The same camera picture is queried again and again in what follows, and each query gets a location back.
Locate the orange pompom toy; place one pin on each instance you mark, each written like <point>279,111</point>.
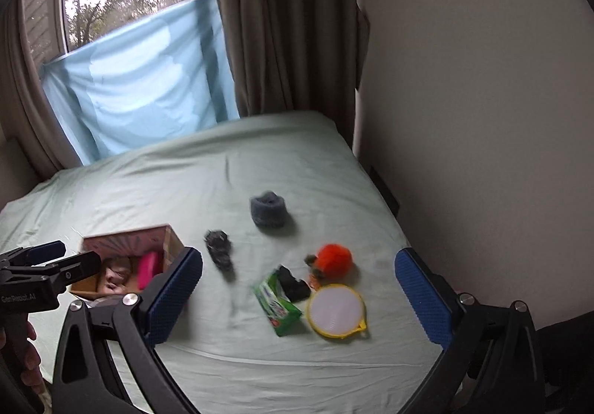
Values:
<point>335,262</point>

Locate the yellow round sieve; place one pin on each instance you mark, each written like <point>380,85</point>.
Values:
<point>336,309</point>

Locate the dark grey furry toy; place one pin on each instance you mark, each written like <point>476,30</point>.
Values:
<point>219,251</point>

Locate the pink soft toy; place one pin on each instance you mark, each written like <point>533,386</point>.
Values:
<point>148,270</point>

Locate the black cloth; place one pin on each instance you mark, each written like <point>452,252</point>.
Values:
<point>292,284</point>

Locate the brown curtain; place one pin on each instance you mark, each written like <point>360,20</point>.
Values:
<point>287,24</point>

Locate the green tissue packet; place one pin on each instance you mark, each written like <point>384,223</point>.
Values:
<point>276,305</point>

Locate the light blue cloth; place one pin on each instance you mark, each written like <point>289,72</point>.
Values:
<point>139,80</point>

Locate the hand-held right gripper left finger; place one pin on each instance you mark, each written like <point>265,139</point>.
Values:
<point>174,289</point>

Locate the person's left hand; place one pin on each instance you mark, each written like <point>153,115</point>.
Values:
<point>30,360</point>

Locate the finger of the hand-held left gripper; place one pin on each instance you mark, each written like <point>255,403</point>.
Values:
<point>44,251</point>
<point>79,266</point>

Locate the grey-blue fuzzy ball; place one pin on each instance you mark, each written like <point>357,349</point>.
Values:
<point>270,212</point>

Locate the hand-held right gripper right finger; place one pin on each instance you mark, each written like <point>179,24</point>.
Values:
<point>424,293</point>

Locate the pink cardboard box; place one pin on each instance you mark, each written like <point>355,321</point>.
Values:
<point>134,251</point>

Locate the beige plush toy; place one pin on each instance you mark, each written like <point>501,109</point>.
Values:
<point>116,277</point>

